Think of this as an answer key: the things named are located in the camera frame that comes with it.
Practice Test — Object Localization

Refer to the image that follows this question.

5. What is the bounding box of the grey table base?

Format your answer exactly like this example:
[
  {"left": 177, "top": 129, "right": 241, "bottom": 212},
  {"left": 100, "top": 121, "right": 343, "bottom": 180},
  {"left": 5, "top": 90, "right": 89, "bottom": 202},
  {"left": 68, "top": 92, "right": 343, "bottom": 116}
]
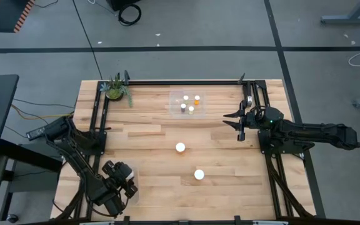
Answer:
[{"left": 319, "top": 0, "right": 360, "bottom": 25}]

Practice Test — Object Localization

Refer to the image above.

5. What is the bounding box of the coiled black cable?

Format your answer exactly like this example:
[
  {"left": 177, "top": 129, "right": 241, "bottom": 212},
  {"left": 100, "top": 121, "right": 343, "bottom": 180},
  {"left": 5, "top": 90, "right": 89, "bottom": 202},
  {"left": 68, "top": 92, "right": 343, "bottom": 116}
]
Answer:
[{"left": 117, "top": 2, "right": 143, "bottom": 27}]

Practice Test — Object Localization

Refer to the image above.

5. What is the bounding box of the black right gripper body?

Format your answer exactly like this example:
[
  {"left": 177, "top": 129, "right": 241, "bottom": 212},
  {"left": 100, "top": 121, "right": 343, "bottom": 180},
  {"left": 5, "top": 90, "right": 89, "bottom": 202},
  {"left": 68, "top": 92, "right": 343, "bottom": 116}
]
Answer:
[{"left": 237, "top": 100, "right": 261, "bottom": 142}]

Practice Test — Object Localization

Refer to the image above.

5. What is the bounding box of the yellow cable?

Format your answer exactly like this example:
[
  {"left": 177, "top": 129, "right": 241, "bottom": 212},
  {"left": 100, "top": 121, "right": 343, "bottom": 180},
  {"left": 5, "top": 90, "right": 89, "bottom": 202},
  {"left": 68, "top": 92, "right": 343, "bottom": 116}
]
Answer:
[{"left": 10, "top": 104, "right": 74, "bottom": 121}]

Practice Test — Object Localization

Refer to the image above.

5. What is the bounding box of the potted green succulent plant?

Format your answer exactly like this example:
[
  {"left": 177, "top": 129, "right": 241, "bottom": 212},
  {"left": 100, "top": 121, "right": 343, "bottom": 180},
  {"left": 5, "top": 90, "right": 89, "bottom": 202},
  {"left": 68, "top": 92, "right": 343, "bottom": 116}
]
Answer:
[{"left": 100, "top": 74, "right": 134, "bottom": 109}]

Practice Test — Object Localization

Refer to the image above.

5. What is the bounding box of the clear plastic bin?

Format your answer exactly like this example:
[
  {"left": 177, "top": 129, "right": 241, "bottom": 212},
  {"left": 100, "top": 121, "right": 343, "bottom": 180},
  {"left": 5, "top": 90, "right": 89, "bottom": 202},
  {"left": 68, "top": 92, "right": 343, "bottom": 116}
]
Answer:
[
  {"left": 169, "top": 89, "right": 208, "bottom": 120},
  {"left": 106, "top": 161, "right": 142, "bottom": 209}
]

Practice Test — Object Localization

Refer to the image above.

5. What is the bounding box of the black table-level camera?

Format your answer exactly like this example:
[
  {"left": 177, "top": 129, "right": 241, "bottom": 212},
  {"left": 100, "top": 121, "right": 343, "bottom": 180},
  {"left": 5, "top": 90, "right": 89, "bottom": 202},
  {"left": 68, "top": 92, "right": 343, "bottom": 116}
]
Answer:
[{"left": 244, "top": 81, "right": 254, "bottom": 107}]

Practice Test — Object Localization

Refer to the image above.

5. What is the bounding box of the long black floor cable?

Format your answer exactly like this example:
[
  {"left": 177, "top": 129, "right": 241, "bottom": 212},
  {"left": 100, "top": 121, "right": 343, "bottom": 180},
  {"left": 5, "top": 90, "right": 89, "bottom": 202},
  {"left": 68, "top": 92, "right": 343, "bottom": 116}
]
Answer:
[{"left": 71, "top": 0, "right": 103, "bottom": 81}]

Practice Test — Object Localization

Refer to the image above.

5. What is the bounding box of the black desk foot beam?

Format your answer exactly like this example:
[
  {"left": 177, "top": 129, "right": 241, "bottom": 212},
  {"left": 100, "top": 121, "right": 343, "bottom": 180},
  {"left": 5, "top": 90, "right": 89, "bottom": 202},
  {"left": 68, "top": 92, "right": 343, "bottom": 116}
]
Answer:
[{"left": 0, "top": 139, "right": 64, "bottom": 173}]

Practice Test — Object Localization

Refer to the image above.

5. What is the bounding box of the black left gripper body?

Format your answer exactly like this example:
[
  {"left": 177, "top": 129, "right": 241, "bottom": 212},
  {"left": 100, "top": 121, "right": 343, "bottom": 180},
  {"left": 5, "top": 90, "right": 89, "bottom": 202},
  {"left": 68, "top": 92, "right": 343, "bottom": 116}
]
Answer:
[{"left": 101, "top": 159, "right": 139, "bottom": 199}]

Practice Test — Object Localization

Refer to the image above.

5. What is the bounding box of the black mat with orange stripes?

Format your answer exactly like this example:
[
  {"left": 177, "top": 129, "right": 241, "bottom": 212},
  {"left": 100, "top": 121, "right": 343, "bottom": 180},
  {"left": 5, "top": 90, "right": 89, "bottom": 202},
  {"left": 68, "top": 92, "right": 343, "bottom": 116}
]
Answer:
[{"left": 0, "top": 0, "right": 36, "bottom": 43}]

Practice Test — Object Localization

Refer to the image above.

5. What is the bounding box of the black power adapter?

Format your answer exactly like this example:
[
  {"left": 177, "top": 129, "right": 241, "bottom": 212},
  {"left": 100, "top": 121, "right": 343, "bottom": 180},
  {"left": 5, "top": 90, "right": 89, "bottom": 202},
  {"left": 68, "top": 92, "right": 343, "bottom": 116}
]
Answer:
[{"left": 26, "top": 126, "right": 48, "bottom": 141}]

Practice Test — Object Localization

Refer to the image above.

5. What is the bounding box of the black aluminium table frame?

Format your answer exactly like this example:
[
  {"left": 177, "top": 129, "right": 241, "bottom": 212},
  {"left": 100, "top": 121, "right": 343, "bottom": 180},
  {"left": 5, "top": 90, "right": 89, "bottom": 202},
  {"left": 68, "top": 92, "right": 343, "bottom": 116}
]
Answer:
[{"left": 51, "top": 79, "right": 324, "bottom": 225}]

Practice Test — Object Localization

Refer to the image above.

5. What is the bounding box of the black box on floor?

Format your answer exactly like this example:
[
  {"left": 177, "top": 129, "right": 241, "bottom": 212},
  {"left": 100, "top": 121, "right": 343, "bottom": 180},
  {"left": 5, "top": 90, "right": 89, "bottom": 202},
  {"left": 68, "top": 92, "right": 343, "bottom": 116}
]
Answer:
[{"left": 106, "top": 0, "right": 142, "bottom": 12}]

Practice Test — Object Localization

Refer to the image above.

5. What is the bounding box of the large orange bottle white cap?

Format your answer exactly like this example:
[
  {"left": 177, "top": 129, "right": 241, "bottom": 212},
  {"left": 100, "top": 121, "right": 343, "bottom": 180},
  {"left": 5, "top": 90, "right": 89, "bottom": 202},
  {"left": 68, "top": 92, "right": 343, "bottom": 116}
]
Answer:
[{"left": 174, "top": 141, "right": 187, "bottom": 155}]

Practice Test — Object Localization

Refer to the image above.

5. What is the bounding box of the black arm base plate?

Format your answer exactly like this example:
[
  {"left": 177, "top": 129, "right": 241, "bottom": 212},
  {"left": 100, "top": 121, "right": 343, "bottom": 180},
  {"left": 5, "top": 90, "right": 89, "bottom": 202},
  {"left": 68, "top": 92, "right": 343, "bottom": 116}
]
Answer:
[
  {"left": 73, "top": 131, "right": 108, "bottom": 156},
  {"left": 257, "top": 129, "right": 316, "bottom": 154}
]

